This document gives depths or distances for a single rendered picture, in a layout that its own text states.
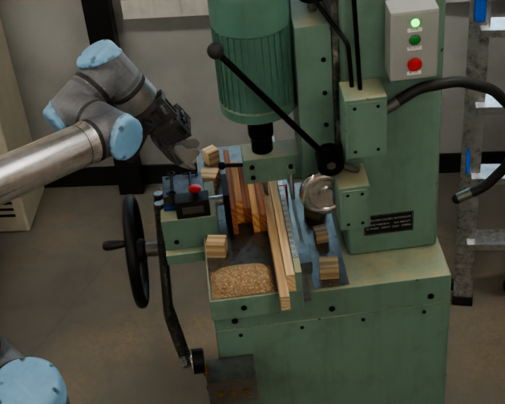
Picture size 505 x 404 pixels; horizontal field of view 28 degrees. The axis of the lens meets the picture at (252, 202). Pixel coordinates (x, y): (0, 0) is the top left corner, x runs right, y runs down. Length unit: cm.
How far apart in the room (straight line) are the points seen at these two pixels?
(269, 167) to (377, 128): 33
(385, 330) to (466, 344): 90
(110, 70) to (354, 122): 53
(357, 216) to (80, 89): 68
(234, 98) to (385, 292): 60
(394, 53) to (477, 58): 101
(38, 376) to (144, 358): 127
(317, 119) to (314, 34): 21
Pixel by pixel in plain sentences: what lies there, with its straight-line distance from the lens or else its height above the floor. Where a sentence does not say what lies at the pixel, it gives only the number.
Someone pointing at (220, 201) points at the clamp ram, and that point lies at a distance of 243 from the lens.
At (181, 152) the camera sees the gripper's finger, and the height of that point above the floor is 114.
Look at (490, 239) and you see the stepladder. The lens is 338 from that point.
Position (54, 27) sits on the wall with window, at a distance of 384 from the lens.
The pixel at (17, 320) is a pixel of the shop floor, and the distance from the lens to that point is 367.
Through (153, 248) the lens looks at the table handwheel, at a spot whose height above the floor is 82.
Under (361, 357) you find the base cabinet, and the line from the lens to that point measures 257.
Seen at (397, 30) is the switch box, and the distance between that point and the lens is 208.
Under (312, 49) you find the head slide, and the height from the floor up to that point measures 136.
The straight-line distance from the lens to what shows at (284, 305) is 219.
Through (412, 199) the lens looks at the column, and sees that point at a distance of 240.
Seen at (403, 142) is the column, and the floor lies 112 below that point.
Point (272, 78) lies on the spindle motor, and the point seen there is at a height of 131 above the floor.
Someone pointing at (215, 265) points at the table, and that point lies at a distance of 233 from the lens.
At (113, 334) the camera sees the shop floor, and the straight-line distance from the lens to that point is 352.
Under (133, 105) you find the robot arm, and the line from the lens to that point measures 218.
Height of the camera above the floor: 243
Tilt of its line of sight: 38 degrees down
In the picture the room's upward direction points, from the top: 6 degrees counter-clockwise
